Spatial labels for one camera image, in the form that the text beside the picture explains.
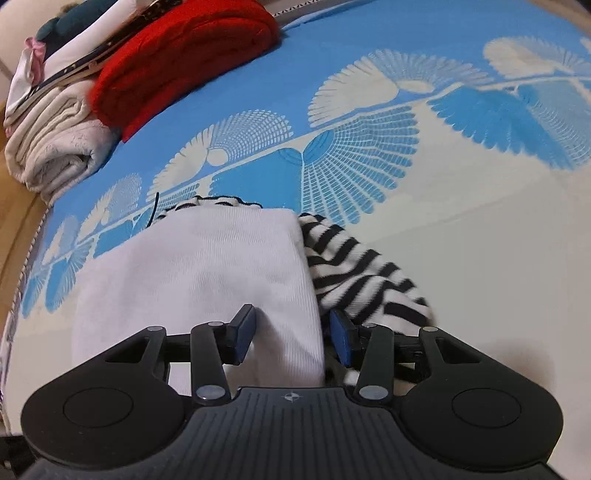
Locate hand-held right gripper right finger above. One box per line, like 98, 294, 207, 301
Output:
329, 309, 474, 408

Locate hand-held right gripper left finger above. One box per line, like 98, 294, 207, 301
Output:
104, 303, 256, 408

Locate striped hooded top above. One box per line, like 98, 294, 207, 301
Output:
71, 191, 437, 398

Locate white folded quilt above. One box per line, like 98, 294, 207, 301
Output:
4, 85, 122, 205

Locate red folded blanket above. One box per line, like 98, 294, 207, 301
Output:
89, 0, 281, 144

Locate folded white and pink linens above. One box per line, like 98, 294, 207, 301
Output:
28, 0, 185, 93

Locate white and pink garment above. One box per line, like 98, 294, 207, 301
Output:
4, 37, 51, 117

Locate folded white sheet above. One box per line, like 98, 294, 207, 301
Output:
45, 0, 154, 71

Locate teal shark plush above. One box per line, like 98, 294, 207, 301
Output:
36, 0, 117, 41

